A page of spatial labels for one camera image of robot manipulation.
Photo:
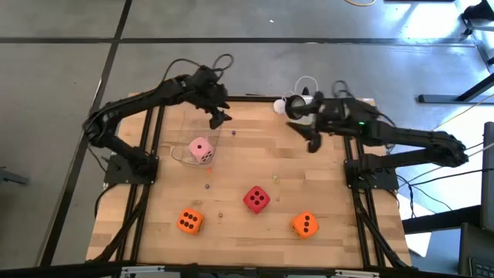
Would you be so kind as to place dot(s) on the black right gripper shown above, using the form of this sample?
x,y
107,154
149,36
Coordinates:
x,y
333,116

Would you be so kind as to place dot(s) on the large red foam die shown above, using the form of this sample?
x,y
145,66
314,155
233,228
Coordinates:
x,y
256,199

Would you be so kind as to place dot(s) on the clear plastic box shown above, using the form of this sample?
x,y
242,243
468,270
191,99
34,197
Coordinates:
x,y
181,154

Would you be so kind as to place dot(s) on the black aluminium table frame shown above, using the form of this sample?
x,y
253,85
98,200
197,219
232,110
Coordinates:
x,y
251,99

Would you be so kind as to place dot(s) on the black keyboard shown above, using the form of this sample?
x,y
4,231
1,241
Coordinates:
x,y
482,268

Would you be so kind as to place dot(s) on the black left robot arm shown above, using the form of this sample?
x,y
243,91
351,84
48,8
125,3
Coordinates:
x,y
127,102

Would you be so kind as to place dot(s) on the large pink foam die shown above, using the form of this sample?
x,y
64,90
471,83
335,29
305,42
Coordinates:
x,y
201,150

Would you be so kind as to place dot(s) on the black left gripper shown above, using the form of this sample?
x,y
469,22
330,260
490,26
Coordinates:
x,y
208,90

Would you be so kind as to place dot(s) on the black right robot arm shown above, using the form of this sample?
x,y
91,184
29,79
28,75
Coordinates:
x,y
417,135

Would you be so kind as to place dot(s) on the black desk leg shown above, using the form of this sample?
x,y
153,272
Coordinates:
x,y
455,99

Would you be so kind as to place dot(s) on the large orange foam die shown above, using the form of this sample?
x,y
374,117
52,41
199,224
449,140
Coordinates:
x,y
305,225
190,221

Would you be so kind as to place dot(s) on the white cylindrical projector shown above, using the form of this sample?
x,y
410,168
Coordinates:
x,y
295,107

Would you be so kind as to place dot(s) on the black monitor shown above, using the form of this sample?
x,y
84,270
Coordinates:
x,y
488,177

